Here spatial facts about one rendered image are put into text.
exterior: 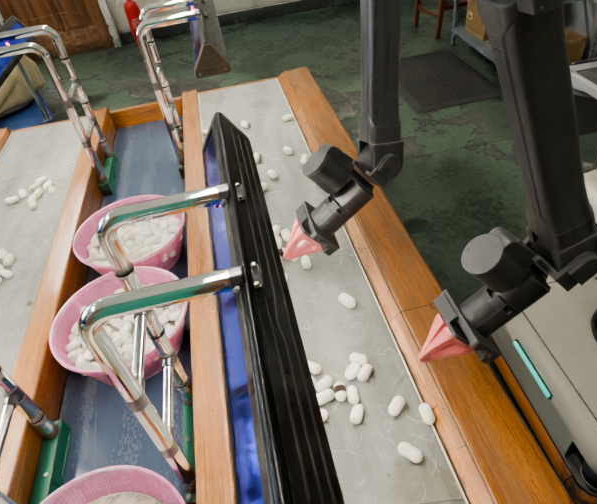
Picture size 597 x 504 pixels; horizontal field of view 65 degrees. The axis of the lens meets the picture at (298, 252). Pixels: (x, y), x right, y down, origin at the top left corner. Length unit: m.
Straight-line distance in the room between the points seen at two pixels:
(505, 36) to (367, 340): 0.54
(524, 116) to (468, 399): 0.42
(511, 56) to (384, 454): 0.54
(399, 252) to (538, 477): 0.46
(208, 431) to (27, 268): 0.68
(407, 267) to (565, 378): 0.65
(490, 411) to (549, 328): 0.79
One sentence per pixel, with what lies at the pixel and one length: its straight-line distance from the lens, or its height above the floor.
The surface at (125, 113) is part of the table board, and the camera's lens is 1.92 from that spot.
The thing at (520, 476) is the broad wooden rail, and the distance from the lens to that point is 0.74.
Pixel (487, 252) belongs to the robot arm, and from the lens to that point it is 0.63.
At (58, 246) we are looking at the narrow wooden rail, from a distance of 1.25.
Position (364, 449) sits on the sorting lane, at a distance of 0.76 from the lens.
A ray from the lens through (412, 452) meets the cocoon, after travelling 0.74.
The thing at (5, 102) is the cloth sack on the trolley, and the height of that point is 0.32.
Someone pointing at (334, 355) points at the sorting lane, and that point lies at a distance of 0.84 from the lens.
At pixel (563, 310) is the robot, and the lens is 1.60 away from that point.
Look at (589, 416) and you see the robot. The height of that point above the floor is 0.28.
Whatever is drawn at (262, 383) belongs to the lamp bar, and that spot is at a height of 1.11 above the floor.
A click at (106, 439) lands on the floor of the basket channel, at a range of 0.95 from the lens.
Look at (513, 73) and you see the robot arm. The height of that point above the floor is 1.23.
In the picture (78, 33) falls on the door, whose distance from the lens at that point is 5.57.
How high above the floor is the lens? 1.43
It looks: 42 degrees down
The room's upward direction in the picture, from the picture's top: 10 degrees counter-clockwise
